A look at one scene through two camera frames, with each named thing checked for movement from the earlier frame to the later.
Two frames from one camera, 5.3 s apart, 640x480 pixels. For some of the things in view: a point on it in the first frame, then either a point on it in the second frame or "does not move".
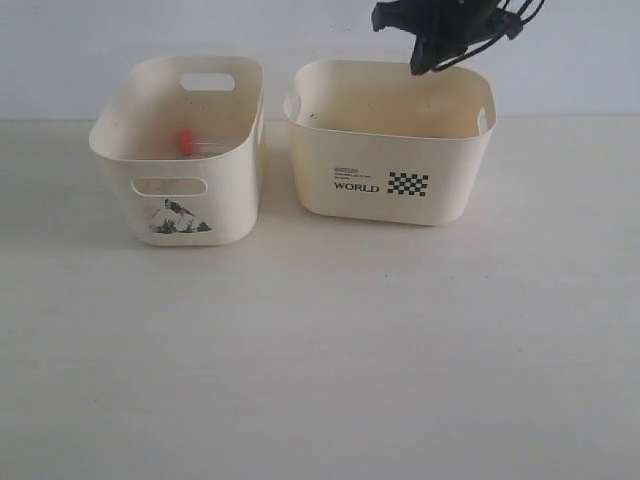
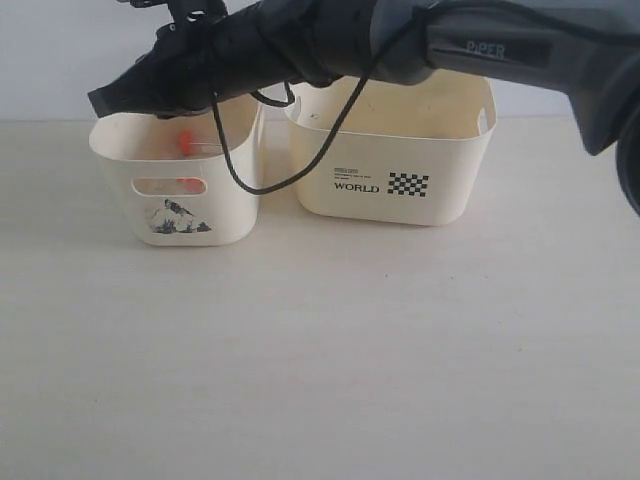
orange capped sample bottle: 188,147 does not move
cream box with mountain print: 183,140 does not move
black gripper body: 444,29 → 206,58
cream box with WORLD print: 374,141 does not move
